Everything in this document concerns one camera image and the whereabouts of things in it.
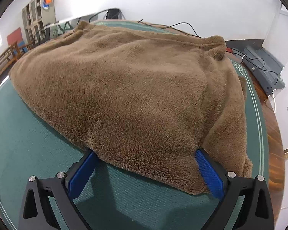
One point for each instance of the red ball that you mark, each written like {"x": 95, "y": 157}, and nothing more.
{"x": 228, "y": 50}

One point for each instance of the grey staircase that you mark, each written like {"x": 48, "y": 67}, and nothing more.
{"x": 260, "y": 62}

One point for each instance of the black metal chair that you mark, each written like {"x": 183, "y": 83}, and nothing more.
{"x": 109, "y": 14}
{"x": 42, "y": 35}

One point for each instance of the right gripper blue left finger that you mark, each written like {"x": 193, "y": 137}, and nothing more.
{"x": 36, "y": 211}

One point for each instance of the glass side table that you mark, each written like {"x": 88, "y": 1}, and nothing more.
{"x": 69, "y": 24}

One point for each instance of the brown fleece sweater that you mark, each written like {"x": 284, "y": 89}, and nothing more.
{"x": 142, "y": 101}

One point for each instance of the red board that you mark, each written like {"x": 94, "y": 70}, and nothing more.
{"x": 15, "y": 36}

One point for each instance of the beige glass cabinet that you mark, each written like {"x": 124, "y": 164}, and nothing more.
{"x": 35, "y": 15}

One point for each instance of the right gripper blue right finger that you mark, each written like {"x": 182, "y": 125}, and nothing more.
{"x": 256, "y": 211}

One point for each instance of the green table mat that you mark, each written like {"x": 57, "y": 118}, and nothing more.
{"x": 113, "y": 198}

